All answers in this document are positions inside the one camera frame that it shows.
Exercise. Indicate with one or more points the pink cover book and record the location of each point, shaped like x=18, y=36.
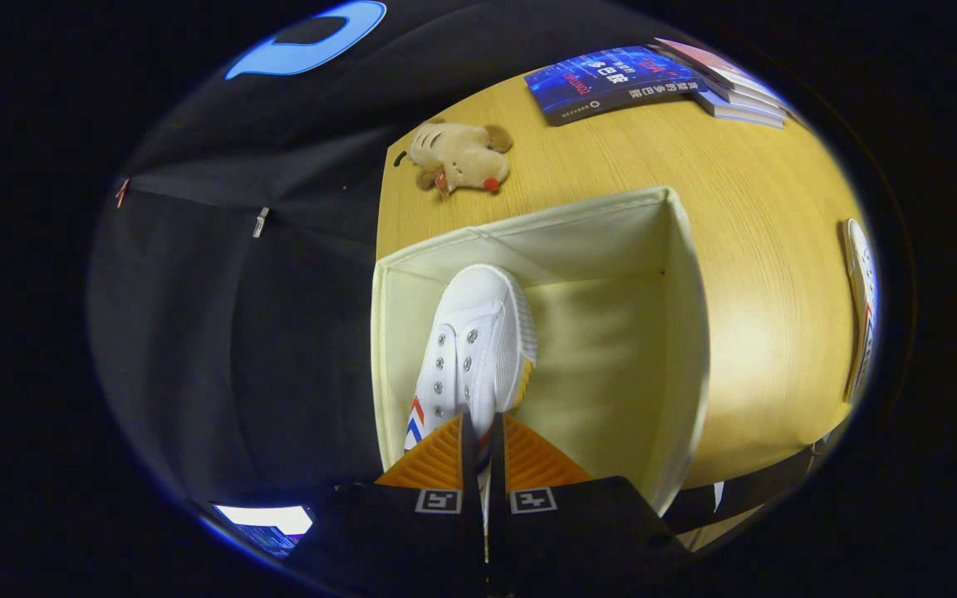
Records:
x=723, y=71

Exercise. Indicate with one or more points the blue cover book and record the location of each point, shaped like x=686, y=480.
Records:
x=611, y=83

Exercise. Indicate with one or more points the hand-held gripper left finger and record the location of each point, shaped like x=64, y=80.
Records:
x=429, y=540

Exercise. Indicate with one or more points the fabric storage box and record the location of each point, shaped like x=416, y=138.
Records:
x=603, y=349

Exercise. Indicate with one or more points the white clip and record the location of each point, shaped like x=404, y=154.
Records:
x=260, y=223

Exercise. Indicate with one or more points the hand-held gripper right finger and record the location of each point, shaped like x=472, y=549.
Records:
x=561, y=540

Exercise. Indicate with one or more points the beige plush toy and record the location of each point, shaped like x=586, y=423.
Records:
x=458, y=154

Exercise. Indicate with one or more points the white canvas shoe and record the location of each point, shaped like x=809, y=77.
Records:
x=861, y=299
x=478, y=332

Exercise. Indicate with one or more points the pink clip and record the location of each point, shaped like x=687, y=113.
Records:
x=121, y=193

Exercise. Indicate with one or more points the computer monitor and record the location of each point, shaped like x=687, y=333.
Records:
x=267, y=522

